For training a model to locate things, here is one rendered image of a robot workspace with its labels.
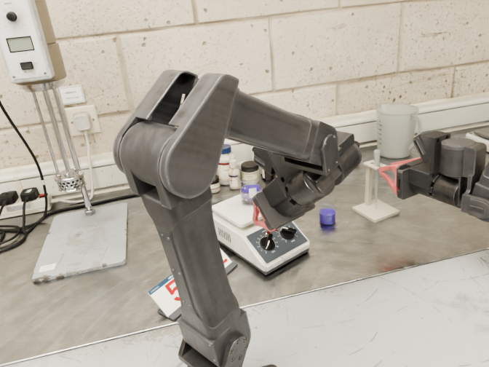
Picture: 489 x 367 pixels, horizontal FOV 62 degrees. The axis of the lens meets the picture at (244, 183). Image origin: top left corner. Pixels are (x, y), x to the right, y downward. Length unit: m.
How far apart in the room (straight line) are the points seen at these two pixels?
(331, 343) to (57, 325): 0.49
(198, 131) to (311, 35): 1.02
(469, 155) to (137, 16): 0.91
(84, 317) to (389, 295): 0.57
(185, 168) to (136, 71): 0.91
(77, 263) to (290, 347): 0.52
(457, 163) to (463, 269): 0.21
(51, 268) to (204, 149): 0.68
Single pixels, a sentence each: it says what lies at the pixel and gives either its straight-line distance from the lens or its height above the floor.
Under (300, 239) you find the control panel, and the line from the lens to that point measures 0.89.
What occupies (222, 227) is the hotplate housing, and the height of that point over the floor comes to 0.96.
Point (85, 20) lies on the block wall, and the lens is 1.27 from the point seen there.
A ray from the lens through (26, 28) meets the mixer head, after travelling 0.90.
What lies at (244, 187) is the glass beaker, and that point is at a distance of 0.90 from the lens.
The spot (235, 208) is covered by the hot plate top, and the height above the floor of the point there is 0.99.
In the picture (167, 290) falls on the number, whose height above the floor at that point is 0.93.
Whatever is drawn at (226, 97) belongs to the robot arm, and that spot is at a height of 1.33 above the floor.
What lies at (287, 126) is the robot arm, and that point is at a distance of 0.51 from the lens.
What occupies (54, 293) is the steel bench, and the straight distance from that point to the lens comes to 0.95.
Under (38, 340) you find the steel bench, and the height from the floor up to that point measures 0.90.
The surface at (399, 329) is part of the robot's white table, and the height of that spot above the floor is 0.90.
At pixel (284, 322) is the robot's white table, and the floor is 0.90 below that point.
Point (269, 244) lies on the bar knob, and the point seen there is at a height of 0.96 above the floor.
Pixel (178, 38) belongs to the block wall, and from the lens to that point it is 1.27.
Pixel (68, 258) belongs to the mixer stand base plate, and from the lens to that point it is 1.03.
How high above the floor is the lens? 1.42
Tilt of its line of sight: 25 degrees down
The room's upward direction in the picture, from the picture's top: 5 degrees counter-clockwise
